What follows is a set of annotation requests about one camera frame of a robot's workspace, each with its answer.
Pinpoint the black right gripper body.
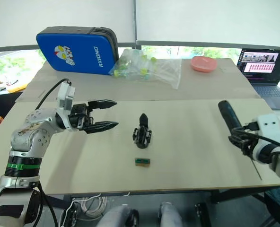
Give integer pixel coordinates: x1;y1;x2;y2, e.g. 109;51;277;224
242;138;258;158

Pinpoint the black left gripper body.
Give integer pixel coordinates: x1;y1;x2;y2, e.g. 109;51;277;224
68;103;95;132

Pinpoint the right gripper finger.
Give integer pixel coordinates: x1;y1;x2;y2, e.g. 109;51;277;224
228;133;247;152

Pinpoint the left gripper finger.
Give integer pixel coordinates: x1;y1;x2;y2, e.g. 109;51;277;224
79;121;120;135
87;99;118;111

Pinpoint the black electric screwdriver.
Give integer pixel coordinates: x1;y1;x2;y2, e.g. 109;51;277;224
218;100;263;181

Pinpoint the black spare gripper body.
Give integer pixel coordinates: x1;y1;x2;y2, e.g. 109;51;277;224
132;123;153;149

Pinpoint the black pointed finger piece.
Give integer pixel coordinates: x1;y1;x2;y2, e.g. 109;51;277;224
139;113;150;126

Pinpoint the green screw holder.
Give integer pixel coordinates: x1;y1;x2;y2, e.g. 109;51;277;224
135;157;151;165

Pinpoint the large brown cardboard sheet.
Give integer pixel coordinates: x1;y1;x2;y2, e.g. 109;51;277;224
14;48;261;103

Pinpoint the blue RXIONG carry case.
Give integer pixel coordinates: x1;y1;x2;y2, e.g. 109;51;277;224
35;26;119;76

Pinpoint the clear plastic bag of bottles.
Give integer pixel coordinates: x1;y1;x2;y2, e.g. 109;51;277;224
108;48;182;90

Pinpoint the yellow flat object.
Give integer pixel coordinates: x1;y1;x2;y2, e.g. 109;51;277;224
6;81;27;93

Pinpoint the open laptop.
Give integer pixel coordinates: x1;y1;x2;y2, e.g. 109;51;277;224
236;48;280;110

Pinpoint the black side desk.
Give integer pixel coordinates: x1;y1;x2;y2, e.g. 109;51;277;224
0;91;22;140

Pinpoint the pink bowl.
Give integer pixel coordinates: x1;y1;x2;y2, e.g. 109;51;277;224
190;55;218;73

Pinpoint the white roller blind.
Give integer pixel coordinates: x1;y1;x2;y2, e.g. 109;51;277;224
135;0;280;50

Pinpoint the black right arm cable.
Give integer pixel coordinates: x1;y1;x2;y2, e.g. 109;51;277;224
232;122;280;158

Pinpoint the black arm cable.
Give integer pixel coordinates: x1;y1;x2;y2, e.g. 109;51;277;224
232;122;280;158
35;79;72;111

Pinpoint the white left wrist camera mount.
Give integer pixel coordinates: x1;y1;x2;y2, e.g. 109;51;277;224
55;82;76;131

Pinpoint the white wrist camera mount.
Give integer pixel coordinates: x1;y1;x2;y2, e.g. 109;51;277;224
55;82;76;131
254;113;280;164

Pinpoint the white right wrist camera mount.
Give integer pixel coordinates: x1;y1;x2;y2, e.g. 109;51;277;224
254;113;280;164

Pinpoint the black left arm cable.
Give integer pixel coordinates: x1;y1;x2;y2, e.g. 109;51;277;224
35;79;72;111

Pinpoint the black table frame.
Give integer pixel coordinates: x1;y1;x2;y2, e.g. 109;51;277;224
210;183;280;204

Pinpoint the white coiled cable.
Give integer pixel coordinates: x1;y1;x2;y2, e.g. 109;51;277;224
59;196;109;227

